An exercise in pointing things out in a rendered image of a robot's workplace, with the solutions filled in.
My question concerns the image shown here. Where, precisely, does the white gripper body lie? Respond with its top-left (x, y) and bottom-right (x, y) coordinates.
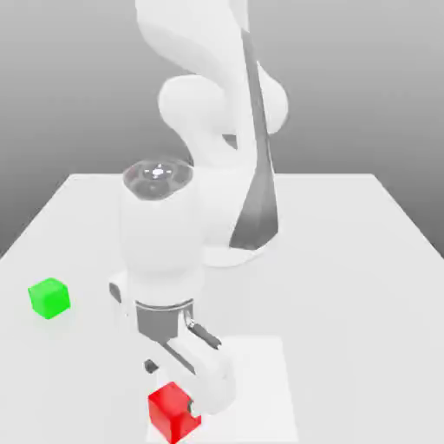
top-left (156, 330), bottom-right (238, 416)

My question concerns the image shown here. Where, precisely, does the small red cube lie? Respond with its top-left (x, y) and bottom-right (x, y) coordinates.
top-left (147, 381), bottom-right (203, 444)

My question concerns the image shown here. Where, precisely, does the small green cube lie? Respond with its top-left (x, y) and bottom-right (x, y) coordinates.
top-left (27, 277), bottom-right (72, 321)

